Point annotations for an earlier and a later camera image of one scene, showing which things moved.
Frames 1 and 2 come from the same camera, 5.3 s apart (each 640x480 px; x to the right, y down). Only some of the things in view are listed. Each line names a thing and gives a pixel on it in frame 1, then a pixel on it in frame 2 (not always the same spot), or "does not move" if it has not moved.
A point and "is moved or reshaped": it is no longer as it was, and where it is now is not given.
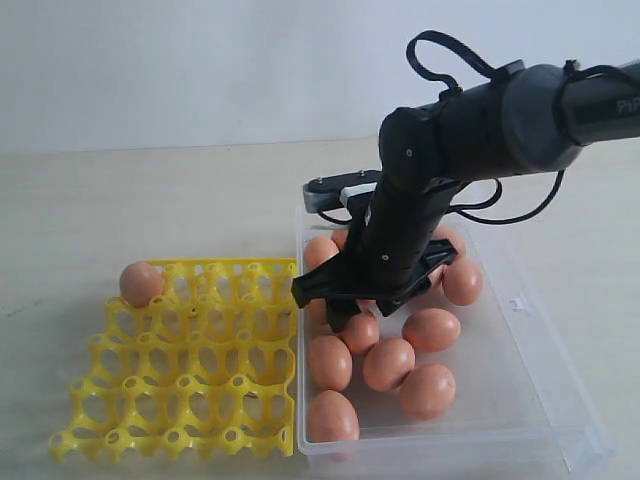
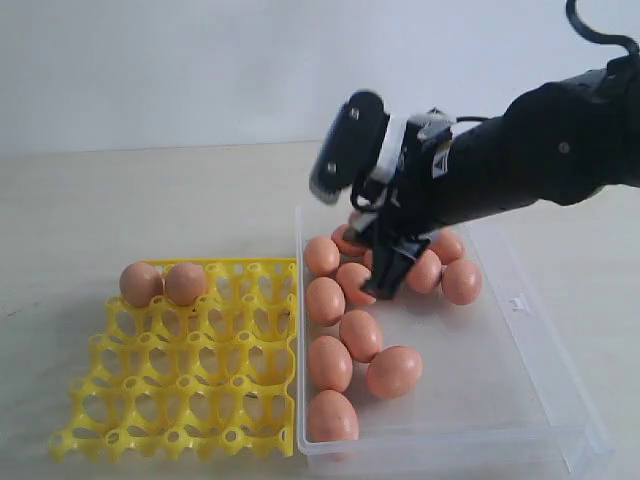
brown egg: x=330 y=363 does not move
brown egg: x=140 y=282 does not move
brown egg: x=387 y=363 is moved or reshaped
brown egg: x=317 y=250 does not move
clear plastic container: x=463 y=380 does not move
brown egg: x=428 y=392 -> x=185 y=282
